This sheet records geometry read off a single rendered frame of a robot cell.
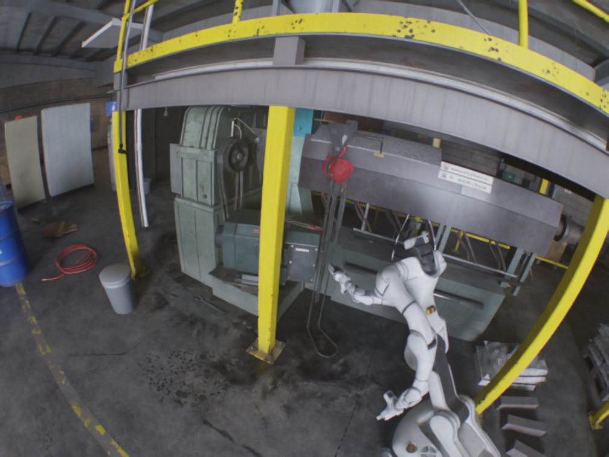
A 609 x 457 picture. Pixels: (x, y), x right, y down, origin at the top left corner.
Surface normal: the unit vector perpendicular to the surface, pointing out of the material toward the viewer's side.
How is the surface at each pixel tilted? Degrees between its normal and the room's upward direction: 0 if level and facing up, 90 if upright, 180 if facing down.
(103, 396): 0
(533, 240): 90
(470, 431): 10
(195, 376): 0
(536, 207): 78
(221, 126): 90
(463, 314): 90
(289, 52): 90
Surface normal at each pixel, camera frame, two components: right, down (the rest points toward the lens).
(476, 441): 0.19, -0.82
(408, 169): -0.37, 0.15
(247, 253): -0.07, 0.41
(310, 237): 0.03, -0.35
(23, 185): 0.91, 0.26
